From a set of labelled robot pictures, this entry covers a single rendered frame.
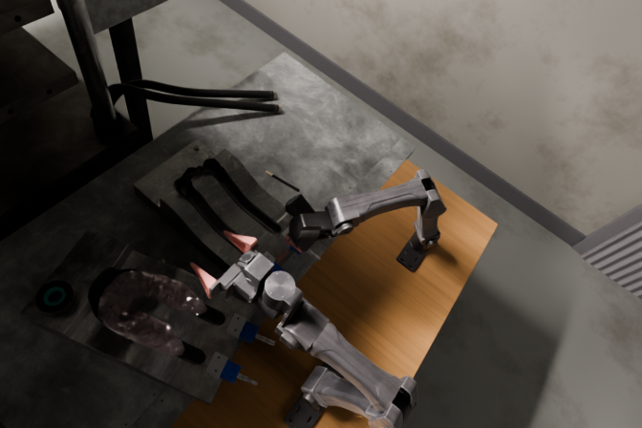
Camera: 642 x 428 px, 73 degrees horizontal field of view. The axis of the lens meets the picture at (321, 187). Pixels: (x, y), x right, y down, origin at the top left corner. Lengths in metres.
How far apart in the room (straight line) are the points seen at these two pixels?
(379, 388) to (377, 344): 0.50
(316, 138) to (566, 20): 1.28
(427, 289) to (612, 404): 1.57
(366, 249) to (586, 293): 1.80
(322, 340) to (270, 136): 0.94
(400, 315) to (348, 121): 0.78
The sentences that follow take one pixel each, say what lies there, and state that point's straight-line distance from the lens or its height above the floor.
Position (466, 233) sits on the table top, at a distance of 1.67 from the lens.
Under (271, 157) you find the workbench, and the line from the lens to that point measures 1.58.
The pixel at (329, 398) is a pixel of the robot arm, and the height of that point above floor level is 0.98.
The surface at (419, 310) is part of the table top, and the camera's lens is 1.46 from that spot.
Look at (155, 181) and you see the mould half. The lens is 1.44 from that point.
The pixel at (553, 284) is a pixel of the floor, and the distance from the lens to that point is 2.89.
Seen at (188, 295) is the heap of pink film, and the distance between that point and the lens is 1.23.
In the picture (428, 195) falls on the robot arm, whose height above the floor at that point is 1.24.
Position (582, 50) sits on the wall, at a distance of 2.39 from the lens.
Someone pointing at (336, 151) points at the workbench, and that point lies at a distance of 1.65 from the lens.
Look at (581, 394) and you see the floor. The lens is 2.75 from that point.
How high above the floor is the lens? 2.07
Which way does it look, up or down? 56 degrees down
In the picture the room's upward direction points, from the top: 22 degrees clockwise
